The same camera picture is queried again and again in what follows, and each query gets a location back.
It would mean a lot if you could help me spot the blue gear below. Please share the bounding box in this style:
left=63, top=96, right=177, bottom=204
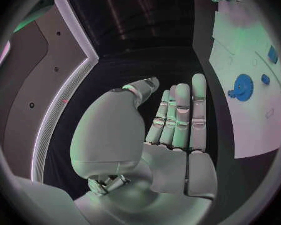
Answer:
left=227, top=73, right=255, bottom=103

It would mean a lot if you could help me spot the blue block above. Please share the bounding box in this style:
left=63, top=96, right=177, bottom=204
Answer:
left=267, top=44, right=280, bottom=65

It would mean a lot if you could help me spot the blue peg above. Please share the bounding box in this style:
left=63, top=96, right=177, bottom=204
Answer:
left=260, top=73, right=272, bottom=86

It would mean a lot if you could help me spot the white task board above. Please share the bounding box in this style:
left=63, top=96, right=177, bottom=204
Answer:
left=208, top=0, right=281, bottom=160

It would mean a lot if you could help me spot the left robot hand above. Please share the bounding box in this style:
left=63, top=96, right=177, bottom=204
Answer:
left=69, top=73, right=220, bottom=225

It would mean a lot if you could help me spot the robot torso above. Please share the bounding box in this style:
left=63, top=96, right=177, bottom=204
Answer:
left=0, top=0, right=101, bottom=185

